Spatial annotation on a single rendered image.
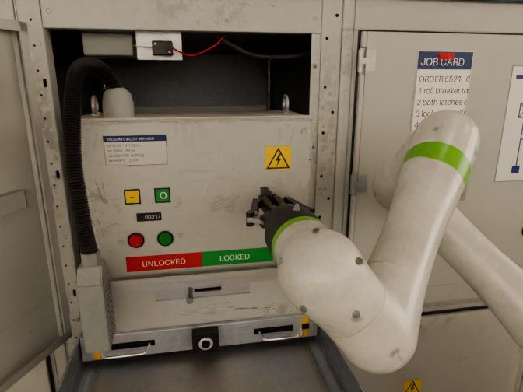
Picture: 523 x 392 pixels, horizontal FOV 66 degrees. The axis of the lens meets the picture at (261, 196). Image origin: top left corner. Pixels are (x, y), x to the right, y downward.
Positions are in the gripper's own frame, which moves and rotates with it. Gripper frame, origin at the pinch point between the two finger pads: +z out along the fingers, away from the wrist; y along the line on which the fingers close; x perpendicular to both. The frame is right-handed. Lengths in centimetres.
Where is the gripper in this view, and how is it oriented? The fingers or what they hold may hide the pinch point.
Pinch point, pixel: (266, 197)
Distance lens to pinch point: 84.3
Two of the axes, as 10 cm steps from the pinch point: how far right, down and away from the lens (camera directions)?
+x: 0.0, -9.6, -2.7
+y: 9.8, -0.5, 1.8
